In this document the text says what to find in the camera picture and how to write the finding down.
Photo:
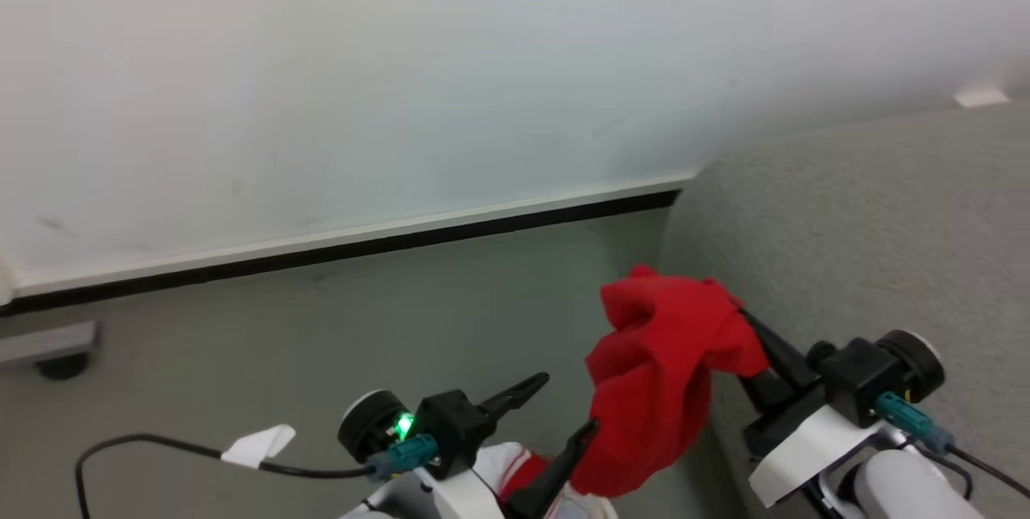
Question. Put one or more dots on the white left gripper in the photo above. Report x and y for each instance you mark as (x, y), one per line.
(455, 495)

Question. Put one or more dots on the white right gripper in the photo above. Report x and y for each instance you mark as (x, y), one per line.
(805, 451)

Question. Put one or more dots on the red clothing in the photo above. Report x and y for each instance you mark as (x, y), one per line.
(660, 374)

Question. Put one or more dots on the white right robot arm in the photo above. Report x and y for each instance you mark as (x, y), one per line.
(917, 491)

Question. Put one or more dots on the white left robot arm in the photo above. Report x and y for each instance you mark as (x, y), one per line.
(378, 509)

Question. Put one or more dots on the white and red garment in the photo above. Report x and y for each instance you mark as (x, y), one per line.
(523, 471)

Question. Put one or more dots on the grey fabric sofa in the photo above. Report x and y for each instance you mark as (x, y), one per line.
(869, 245)

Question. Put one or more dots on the white black baseboard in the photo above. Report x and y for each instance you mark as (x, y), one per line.
(338, 241)

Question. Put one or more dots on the grey cart base with caster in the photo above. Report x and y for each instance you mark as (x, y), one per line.
(48, 346)

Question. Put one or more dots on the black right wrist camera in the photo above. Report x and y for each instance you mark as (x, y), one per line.
(873, 374)

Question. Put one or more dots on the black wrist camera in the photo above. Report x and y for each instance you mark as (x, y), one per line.
(873, 374)
(426, 426)

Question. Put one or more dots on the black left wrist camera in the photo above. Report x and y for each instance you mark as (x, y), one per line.
(426, 426)

